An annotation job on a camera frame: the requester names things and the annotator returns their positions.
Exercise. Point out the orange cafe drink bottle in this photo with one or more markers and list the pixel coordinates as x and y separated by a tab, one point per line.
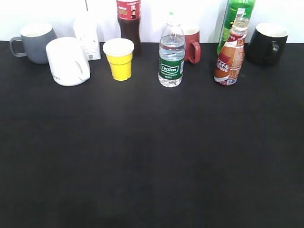
231	56

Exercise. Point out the grey ceramic mug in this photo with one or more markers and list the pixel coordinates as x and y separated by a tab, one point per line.
34	38

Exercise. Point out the red ceramic mug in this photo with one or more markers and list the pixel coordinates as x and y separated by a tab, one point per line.
192	36

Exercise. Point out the white ceramic mug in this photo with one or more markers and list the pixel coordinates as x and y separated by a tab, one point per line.
67	61

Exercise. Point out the black ceramic mug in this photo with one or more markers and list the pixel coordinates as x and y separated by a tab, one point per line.
266	44

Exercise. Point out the green sprite bottle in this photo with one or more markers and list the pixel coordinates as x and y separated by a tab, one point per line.
234	9

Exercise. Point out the yellow plastic cup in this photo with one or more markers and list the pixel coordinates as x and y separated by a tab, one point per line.
119	53

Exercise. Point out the clear water bottle green label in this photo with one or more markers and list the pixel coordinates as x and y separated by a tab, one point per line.
172	49

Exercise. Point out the cola bottle red label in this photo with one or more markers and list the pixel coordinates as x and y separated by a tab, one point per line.
129	18

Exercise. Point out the white carton box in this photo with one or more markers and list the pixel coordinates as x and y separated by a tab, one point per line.
85	29

